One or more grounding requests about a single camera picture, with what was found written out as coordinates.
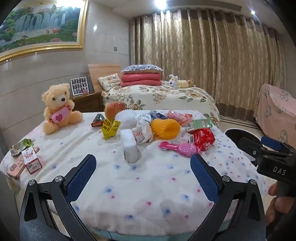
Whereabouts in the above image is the folded red blanket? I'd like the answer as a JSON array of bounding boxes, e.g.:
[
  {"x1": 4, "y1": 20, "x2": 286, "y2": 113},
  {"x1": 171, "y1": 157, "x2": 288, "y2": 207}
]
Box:
[{"x1": 120, "y1": 72, "x2": 162, "y2": 88}]

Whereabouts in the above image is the pink heart print cloth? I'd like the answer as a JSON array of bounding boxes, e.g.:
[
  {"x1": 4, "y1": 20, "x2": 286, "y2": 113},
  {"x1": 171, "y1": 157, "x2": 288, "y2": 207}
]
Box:
[{"x1": 253, "y1": 83, "x2": 296, "y2": 151}]

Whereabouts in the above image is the white round trash bin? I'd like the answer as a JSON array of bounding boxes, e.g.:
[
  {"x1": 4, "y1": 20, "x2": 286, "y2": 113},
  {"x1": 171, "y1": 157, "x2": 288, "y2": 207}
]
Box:
[{"x1": 224, "y1": 128, "x2": 263, "y2": 167}]

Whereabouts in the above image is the green drink carton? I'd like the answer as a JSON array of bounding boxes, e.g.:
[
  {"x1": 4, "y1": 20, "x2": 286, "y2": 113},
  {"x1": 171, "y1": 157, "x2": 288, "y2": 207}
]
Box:
[
  {"x1": 10, "y1": 138, "x2": 35, "y2": 156},
  {"x1": 186, "y1": 118, "x2": 213, "y2": 133}
]

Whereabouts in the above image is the white plastic bag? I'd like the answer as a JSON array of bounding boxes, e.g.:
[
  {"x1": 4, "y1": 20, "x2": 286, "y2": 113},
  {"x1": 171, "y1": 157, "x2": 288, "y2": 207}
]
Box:
[{"x1": 132, "y1": 115, "x2": 153, "y2": 144}]

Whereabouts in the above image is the pink hair brush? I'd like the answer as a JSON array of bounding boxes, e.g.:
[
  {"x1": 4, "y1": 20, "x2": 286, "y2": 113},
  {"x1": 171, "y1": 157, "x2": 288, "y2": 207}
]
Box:
[{"x1": 158, "y1": 141, "x2": 201, "y2": 155}]

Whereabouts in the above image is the wooden headboard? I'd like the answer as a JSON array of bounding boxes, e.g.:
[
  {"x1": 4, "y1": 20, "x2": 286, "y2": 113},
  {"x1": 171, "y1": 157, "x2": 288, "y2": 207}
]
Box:
[{"x1": 88, "y1": 64, "x2": 122, "y2": 93}]

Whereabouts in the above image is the red snack packet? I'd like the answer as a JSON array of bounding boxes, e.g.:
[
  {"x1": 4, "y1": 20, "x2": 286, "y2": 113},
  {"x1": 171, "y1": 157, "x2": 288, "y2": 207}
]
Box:
[{"x1": 189, "y1": 127, "x2": 216, "y2": 152}]

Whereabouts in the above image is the black and white photo frame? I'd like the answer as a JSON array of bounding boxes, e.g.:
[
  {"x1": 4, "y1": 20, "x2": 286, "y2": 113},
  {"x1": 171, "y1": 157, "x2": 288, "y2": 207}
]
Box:
[{"x1": 70, "y1": 76, "x2": 89, "y2": 96}]

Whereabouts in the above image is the yellow foam fruit net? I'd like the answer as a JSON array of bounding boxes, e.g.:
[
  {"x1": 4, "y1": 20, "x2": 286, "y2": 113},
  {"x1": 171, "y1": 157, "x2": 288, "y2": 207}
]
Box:
[{"x1": 151, "y1": 119, "x2": 181, "y2": 140}]

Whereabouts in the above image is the white rabbit plush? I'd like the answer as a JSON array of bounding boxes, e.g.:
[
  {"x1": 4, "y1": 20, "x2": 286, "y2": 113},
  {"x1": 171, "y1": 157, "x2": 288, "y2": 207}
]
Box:
[{"x1": 168, "y1": 75, "x2": 182, "y2": 88}]

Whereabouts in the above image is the blue patterned pillow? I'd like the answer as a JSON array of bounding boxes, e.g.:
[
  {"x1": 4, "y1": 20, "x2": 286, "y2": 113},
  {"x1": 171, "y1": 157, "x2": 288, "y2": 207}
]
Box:
[{"x1": 121, "y1": 64, "x2": 164, "y2": 73}]

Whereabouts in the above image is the red and white packet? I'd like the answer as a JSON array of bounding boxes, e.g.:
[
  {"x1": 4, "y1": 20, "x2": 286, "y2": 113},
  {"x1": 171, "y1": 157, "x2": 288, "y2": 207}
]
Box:
[{"x1": 20, "y1": 146, "x2": 43, "y2": 175}]

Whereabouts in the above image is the pink orange plastic package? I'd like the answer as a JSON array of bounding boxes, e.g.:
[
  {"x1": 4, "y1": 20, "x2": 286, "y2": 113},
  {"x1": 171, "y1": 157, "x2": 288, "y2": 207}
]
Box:
[{"x1": 166, "y1": 110, "x2": 193, "y2": 127}]

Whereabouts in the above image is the yellow snack wrapper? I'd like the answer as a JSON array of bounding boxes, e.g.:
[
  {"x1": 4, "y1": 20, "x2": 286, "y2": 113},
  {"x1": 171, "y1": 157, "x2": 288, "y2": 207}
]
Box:
[{"x1": 102, "y1": 119, "x2": 122, "y2": 140}]

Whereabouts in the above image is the wooden nightstand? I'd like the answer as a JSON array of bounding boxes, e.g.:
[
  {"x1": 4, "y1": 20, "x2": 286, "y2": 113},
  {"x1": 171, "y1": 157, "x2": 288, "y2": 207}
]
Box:
[{"x1": 69, "y1": 91, "x2": 105, "y2": 113}]

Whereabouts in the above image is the pink box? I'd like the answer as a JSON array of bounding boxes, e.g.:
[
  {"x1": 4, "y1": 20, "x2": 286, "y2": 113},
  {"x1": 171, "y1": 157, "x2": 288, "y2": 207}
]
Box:
[{"x1": 6, "y1": 156, "x2": 26, "y2": 179}]

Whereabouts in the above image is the white flower print blanket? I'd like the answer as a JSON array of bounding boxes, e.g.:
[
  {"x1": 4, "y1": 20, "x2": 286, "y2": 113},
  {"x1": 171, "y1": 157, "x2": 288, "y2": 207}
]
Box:
[{"x1": 0, "y1": 109, "x2": 278, "y2": 234}]

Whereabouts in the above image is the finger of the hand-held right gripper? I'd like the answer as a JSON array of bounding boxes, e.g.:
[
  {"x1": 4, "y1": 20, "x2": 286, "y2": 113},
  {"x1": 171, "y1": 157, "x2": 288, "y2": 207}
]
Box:
[
  {"x1": 261, "y1": 136, "x2": 296, "y2": 158},
  {"x1": 238, "y1": 137, "x2": 269, "y2": 166}
]

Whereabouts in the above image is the floral covered bed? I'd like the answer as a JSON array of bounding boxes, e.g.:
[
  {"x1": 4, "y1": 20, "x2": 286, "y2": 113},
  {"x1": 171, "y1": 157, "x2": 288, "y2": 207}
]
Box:
[{"x1": 101, "y1": 81, "x2": 220, "y2": 128}]

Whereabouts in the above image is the beige patterned curtain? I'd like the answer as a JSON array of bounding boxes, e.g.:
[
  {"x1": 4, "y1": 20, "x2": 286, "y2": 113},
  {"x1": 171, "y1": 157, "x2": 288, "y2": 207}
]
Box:
[{"x1": 132, "y1": 9, "x2": 287, "y2": 121}]

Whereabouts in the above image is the blue plastic package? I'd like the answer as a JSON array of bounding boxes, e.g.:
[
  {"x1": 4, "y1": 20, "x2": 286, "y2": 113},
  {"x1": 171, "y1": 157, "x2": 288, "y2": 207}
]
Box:
[{"x1": 149, "y1": 110, "x2": 168, "y2": 121}]

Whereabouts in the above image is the white tissue pack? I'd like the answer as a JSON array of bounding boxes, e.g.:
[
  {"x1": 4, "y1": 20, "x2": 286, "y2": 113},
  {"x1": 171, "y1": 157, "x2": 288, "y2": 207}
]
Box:
[{"x1": 120, "y1": 129, "x2": 142, "y2": 163}]

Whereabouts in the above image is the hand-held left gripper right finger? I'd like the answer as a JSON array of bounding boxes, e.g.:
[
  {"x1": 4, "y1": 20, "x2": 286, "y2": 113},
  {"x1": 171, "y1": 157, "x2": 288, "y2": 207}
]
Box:
[{"x1": 190, "y1": 153, "x2": 266, "y2": 241}]

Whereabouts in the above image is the floral pillow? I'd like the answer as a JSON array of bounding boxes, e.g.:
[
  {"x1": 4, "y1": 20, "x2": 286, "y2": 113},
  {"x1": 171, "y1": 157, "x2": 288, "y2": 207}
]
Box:
[{"x1": 98, "y1": 73, "x2": 122, "y2": 91}]

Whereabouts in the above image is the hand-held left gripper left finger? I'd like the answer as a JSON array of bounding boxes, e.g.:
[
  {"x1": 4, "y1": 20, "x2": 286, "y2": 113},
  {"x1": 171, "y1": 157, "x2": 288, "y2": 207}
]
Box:
[{"x1": 20, "y1": 154, "x2": 97, "y2": 241}]

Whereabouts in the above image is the gold framed landscape painting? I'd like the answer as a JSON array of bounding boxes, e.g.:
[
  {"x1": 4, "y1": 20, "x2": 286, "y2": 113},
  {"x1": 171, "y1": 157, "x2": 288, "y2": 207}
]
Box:
[{"x1": 0, "y1": 0, "x2": 89, "y2": 63}]

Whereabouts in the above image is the beige teddy bear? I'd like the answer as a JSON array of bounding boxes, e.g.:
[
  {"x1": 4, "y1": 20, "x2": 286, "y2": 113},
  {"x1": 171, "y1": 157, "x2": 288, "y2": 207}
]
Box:
[{"x1": 42, "y1": 83, "x2": 84, "y2": 135}]

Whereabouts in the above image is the person's right hand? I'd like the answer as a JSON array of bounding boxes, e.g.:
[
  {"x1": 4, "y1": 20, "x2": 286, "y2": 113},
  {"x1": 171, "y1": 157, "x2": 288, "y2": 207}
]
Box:
[{"x1": 265, "y1": 183, "x2": 285, "y2": 226}]

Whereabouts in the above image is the small red grey carton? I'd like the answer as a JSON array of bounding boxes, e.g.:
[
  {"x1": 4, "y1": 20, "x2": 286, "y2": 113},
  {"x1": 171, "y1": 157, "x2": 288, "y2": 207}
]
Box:
[{"x1": 91, "y1": 113, "x2": 105, "y2": 127}]

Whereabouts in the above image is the white foam fruit net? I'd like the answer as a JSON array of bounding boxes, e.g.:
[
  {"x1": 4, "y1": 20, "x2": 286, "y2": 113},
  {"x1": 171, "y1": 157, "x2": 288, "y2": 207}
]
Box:
[{"x1": 114, "y1": 110, "x2": 139, "y2": 129}]

